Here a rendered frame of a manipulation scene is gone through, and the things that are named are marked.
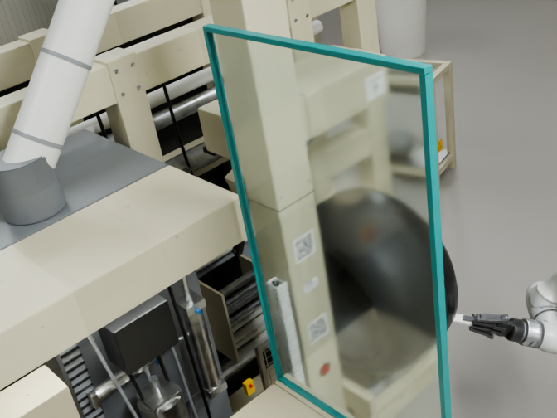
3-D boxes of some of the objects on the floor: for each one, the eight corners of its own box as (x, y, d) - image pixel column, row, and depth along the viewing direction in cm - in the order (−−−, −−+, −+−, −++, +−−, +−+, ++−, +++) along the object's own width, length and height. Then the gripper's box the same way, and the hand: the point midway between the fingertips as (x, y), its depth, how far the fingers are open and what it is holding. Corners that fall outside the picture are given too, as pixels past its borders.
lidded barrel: (378, 65, 737) (371, -3, 703) (375, 46, 785) (369, -18, 752) (433, 57, 730) (430, -11, 696) (428, 39, 778) (423, -26, 745)
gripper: (530, 332, 234) (458, 318, 232) (512, 350, 244) (443, 337, 242) (528, 311, 239) (457, 297, 236) (510, 330, 249) (442, 317, 246)
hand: (461, 319), depth 239 cm, fingers closed
